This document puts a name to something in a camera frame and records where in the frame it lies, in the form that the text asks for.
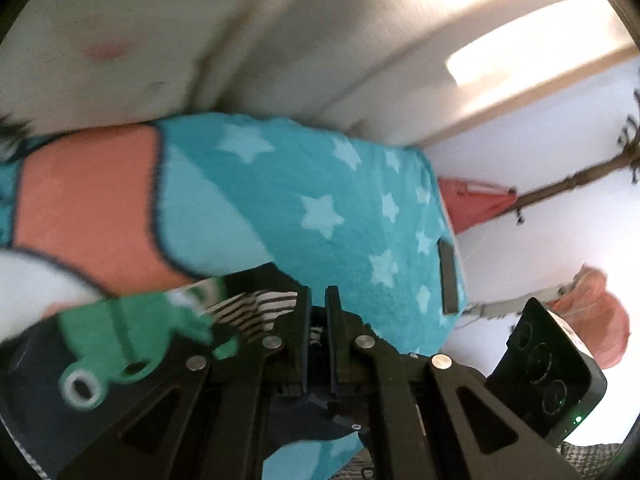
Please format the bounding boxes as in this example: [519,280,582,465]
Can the dark pants with green print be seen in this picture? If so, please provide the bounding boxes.
[0,276,368,480]

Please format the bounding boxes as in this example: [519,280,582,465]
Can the wooden branch coat rack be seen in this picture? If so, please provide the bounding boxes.
[510,87,640,225]

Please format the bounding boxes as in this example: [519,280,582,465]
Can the grey patterned cloth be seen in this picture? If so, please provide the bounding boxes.
[556,440,625,480]

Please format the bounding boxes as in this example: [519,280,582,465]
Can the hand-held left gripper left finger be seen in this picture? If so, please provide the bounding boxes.
[57,285,313,480]

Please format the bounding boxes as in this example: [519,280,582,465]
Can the teal star print blanket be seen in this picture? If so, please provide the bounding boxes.
[0,114,468,480]

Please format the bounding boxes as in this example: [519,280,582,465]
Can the red hanging bag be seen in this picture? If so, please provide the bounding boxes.
[437,176,518,235]

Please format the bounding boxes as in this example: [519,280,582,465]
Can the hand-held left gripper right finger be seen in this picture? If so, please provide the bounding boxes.
[325,285,581,480]

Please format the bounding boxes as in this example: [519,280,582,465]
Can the pink hanging cloth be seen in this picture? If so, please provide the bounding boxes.
[547,266,632,371]

